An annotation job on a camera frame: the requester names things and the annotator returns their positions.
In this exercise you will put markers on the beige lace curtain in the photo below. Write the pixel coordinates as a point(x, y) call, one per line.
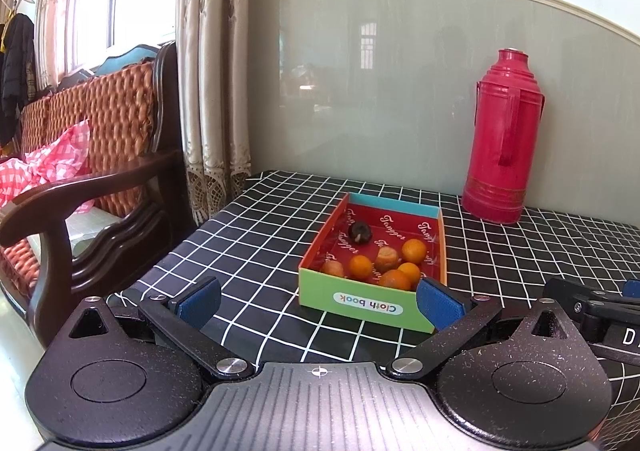
point(212, 81)

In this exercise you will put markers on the brownish round fruit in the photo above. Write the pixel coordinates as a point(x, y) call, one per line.
point(387, 259)
point(332, 269)

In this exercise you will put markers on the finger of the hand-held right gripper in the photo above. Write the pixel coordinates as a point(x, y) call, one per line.
point(567, 293)
point(633, 289)

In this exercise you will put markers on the dark hanging coat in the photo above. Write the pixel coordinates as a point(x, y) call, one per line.
point(17, 71)

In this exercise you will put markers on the pale seat pad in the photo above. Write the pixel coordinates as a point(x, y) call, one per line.
point(90, 228)

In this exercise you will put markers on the colourful cardboard box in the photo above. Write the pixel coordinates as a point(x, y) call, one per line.
point(350, 301)

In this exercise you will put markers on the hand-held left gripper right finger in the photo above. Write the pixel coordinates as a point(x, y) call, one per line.
point(440, 302)

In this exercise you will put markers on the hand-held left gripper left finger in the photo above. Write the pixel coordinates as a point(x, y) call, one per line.
point(200, 302)

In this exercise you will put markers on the pink checked cloth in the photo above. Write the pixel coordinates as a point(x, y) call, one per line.
point(55, 161)

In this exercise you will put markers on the wooden sofa with woven cushions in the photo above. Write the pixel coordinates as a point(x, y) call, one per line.
point(115, 131)

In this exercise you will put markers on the dark brown fruit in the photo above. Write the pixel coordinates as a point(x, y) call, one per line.
point(360, 233)

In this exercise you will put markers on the small orange tangerine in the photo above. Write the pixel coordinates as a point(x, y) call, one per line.
point(360, 266)
point(394, 280)
point(414, 251)
point(410, 271)

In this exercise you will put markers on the red thermos flask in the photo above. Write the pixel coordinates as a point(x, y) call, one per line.
point(500, 146)

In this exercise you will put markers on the black white checked tablecloth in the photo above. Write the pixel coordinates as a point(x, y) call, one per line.
point(260, 241)

